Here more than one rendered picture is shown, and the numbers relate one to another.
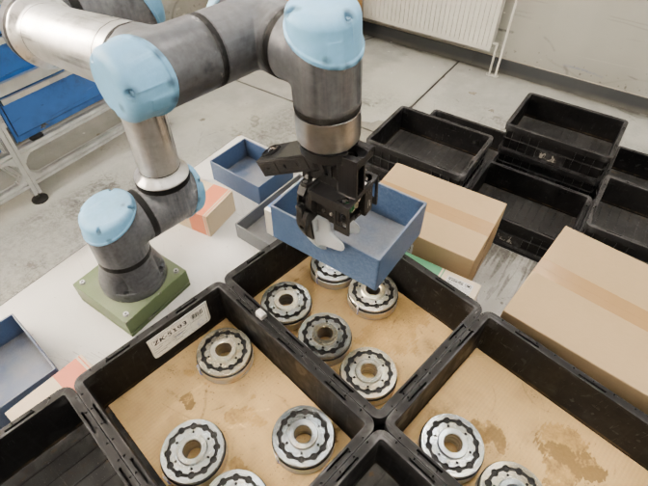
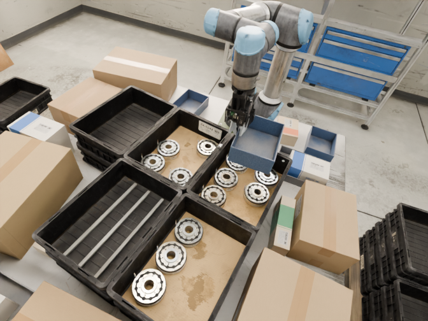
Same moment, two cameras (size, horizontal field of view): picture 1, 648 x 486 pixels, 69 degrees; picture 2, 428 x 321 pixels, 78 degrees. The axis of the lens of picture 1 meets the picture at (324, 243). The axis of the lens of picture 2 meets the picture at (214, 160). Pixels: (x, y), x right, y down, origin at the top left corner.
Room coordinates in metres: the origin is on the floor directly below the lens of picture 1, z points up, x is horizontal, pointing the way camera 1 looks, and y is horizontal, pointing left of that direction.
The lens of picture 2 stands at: (0.16, -0.63, 1.75)
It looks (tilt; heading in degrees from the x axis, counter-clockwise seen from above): 48 degrees down; 68
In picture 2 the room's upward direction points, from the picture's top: 10 degrees clockwise
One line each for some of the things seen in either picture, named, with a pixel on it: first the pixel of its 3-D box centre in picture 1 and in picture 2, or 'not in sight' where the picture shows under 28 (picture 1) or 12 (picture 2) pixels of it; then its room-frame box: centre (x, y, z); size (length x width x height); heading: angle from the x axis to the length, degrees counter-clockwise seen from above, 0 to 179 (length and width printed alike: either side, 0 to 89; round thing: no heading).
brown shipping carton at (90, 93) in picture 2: not in sight; (90, 108); (-0.09, 0.64, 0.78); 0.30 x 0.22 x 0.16; 50
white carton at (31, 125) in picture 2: not in sight; (39, 133); (-0.28, 0.41, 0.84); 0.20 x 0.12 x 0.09; 143
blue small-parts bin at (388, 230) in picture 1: (347, 220); (256, 141); (0.55, -0.04, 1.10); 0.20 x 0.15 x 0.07; 55
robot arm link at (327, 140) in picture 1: (329, 121); (245, 78); (0.47, -0.01, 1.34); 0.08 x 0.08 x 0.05
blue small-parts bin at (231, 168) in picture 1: (252, 170); (320, 144); (1.14, 0.22, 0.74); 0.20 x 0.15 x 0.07; 53
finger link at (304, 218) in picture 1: (311, 212); not in sight; (0.47, 0.02, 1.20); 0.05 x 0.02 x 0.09; 144
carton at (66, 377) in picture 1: (68, 409); not in sight; (0.39, 0.50, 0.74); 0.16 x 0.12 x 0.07; 141
